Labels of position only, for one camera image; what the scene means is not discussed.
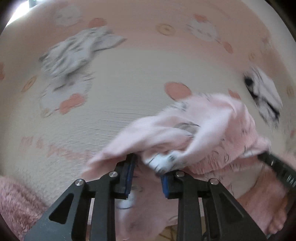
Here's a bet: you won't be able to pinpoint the pink cartoon print pajama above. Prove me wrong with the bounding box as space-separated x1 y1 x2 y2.
81 93 271 240

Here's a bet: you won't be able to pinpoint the folded white black clothes stack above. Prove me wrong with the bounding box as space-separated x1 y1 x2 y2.
244 66 283 128

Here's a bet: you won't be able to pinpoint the person right hand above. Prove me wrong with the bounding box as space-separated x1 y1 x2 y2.
267 196 288 235

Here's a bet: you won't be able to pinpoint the pink Hello Kitty sofa cover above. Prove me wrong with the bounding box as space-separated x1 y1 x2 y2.
1 1 295 205

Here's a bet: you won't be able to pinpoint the grey white print garment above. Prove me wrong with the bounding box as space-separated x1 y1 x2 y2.
40 26 126 78

